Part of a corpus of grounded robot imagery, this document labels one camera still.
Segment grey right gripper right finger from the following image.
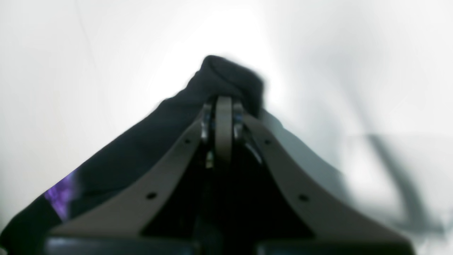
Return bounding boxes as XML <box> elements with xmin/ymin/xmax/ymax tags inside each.
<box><xmin>223</xmin><ymin>97</ymin><xmax>407</xmax><ymax>245</ymax></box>

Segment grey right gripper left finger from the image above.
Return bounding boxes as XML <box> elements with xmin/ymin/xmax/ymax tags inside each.
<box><xmin>50</xmin><ymin>96</ymin><xmax>223</xmax><ymax>238</ymax></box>

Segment black T-shirt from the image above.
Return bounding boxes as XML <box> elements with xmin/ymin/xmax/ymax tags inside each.
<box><xmin>1</xmin><ymin>55</ymin><xmax>264</xmax><ymax>255</ymax></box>

